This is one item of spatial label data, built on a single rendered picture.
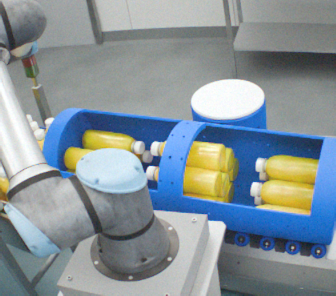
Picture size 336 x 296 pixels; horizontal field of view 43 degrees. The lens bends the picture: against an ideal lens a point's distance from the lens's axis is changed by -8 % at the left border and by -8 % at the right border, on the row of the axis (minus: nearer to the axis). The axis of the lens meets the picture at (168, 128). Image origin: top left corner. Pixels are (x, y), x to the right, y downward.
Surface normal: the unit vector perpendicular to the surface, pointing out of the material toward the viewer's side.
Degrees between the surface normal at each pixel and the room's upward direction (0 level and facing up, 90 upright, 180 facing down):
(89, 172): 9
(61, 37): 90
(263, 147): 95
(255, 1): 90
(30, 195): 42
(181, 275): 1
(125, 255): 72
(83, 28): 90
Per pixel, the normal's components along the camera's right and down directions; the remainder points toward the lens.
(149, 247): 0.60, 0.05
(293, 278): -0.44, 0.26
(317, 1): -0.27, 0.58
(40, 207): 0.15, -0.34
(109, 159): -0.04, -0.87
